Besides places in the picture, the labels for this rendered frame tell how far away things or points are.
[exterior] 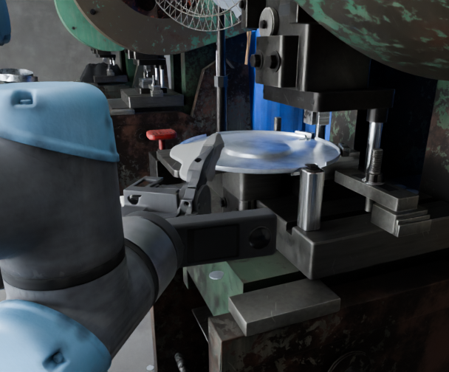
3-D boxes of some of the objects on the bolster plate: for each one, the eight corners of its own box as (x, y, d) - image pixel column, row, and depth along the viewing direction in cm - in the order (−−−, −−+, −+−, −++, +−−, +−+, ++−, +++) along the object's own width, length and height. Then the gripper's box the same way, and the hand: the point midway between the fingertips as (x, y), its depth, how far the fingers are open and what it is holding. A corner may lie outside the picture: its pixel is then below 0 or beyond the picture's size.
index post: (305, 232, 57) (310, 168, 54) (295, 224, 60) (298, 162, 57) (322, 229, 58) (327, 166, 55) (310, 221, 61) (315, 161, 58)
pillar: (368, 177, 72) (379, 98, 67) (360, 174, 74) (369, 97, 69) (378, 176, 72) (388, 98, 68) (370, 173, 74) (379, 97, 70)
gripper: (80, 147, 35) (171, 114, 53) (104, 328, 41) (179, 242, 59) (172, 153, 32) (234, 116, 51) (183, 344, 38) (235, 249, 57)
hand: (224, 186), depth 54 cm, fingers open, 14 cm apart
